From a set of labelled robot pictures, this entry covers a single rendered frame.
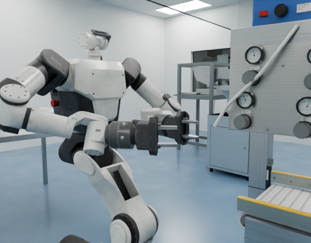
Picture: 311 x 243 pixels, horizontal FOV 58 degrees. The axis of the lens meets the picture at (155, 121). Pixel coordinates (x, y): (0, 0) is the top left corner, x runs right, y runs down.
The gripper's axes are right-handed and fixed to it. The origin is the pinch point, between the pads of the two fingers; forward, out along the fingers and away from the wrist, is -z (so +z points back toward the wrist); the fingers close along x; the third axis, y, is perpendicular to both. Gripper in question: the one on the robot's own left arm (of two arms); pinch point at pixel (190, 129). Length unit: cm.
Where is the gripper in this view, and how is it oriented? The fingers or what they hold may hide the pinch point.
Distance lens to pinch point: 102.0
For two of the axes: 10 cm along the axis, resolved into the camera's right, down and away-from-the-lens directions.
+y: -7.3, 0.9, -6.7
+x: 0.0, 9.9, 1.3
